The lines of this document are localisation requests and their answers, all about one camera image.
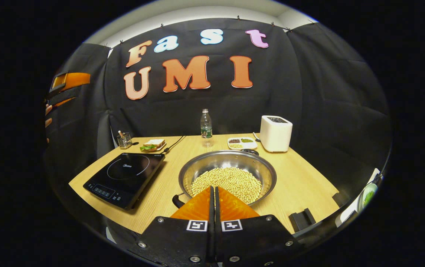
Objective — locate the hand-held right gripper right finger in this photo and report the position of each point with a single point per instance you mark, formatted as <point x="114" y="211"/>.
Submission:
<point x="253" y="239"/>

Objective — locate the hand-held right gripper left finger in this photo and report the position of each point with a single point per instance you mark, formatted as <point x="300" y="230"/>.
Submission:
<point x="182" y="237"/>

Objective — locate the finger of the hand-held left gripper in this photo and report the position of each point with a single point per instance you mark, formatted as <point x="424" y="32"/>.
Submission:
<point x="75" y="79"/>
<point x="64" y="98"/>

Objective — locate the black induction cooktop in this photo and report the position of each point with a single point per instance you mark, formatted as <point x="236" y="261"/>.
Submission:
<point x="123" y="178"/>

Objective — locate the large soybean heap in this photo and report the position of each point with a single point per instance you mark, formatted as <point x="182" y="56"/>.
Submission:
<point x="231" y="181"/>

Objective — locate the small soybean pile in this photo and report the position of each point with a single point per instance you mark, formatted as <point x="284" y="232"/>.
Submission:
<point x="235" y="146"/>

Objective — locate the white divided dish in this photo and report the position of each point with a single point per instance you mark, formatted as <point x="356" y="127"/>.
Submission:
<point x="242" y="144"/>

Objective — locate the sandwich with lettuce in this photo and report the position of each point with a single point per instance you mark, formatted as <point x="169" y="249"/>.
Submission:
<point x="153" y="144"/>

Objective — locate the green mung bean pile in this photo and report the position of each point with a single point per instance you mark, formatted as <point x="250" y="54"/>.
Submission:
<point x="247" y="140"/>

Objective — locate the white toaster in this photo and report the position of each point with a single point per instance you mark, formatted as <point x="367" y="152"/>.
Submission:
<point x="275" y="135"/>

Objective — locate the clear plastic water bottle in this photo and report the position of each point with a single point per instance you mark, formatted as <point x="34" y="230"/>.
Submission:
<point x="206" y="128"/>

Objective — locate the white and green object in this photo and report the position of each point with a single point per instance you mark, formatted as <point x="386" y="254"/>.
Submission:
<point x="368" y="194"/>

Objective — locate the black backdrop cloth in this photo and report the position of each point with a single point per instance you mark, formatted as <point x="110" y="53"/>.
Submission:
<point x="309" y="92"/>

